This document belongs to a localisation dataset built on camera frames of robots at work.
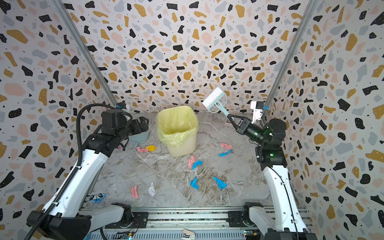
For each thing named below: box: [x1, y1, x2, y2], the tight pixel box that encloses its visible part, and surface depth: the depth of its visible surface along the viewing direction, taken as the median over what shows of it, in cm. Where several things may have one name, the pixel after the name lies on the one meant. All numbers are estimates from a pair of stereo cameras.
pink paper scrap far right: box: [221, 142, 233, 150], surface depth 104 cm
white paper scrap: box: [148, 182, 156, 197], surface depth 85 cm
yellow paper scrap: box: [146, 145, 157, 152], surface depth 102 cm
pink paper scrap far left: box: [137, 146, 149, 153], surface depth 100 cm
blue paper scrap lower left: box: [190, 176, 199, 191], surface depth 87 cm
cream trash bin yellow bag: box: [155, 105, 199, 157], surface depth 90 cm
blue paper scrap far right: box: [218, 149, 234, 157], surface depth 100 cm
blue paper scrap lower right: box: [212, 176, 228, 190], surface depth 87 cm
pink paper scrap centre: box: [187, 155, 196, 170], surface depth 97 cm
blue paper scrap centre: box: [192, 160, 204, 170], surface depth 96 cm
